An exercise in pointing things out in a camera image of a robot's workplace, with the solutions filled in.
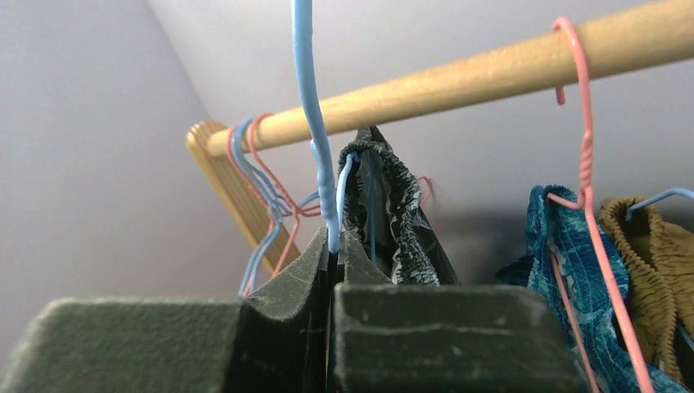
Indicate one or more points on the brown hanging shorts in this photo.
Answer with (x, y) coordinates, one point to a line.
(659, 258)

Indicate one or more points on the pink wire hanger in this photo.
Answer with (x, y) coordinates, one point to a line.
(585, 203)

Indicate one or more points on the empty wire hangers bunch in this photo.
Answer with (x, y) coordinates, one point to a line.
(268, 190)

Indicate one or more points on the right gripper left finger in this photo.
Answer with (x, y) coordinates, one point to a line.
(274, 340)

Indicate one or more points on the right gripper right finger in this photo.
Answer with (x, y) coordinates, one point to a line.
(410, 338)

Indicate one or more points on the wooden clothes rack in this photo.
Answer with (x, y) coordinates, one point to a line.
(654, 34)

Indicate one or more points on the dark leaf print shorts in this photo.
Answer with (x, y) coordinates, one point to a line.
(380, 200)

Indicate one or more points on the light blue wire hanger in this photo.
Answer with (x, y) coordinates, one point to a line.
(331, 187)

